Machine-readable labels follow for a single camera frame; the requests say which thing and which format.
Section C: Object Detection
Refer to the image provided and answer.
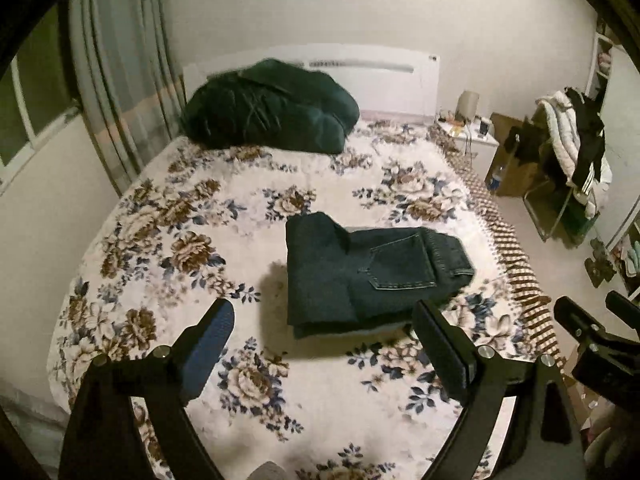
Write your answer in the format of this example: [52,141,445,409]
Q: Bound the white nightstand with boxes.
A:
[437,120,501,182]

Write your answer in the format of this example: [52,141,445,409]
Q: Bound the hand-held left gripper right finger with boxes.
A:
[411,299,587,480]

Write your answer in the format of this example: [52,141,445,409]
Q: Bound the dark blue jeans pants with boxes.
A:
[285,211,476,340]

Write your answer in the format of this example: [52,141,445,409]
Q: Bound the metal folding chair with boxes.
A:
[522,180,582,244]

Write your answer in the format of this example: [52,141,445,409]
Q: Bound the floral bed blanket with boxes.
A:
[46,120,567,480]

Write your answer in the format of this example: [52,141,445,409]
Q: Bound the beige table lamp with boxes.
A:
[457,90,481,124]

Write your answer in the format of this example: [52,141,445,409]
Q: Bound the brown checkered bed sheet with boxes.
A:
[430,122,569,377]

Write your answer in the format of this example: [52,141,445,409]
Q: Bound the white bed headboard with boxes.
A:
[181,43,441,122]

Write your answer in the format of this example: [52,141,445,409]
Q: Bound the open cardboard box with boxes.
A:
[562,375,602,432]

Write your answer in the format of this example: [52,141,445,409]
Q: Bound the grey slipper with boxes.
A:
[249,461,287,480]

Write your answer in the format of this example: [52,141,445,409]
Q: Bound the dark floor object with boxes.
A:
[584,238,617,289]

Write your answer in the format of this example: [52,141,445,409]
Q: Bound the black striped clothing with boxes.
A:
[565,86,606,189]

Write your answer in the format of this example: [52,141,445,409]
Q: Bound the chair piled with clothes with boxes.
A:
[537,91,614,219]

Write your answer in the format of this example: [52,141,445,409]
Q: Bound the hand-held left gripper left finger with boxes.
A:
[59,298,236,480]

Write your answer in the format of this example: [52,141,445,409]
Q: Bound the grey striped curtain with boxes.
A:
[67,0,187,196]

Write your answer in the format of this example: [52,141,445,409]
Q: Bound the window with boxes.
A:
[0,7,82,181]

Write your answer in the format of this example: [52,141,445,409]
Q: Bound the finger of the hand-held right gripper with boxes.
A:
[605,290,640,322]
[553,296,617,348]

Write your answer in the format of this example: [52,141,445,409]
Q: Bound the dark green quilt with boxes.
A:
[180,58,361,155]

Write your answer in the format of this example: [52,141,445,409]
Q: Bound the large brown cardboard box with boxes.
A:
[490,112,547,197]

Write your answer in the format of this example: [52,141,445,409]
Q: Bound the black garment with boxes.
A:
[502,125,547,164]

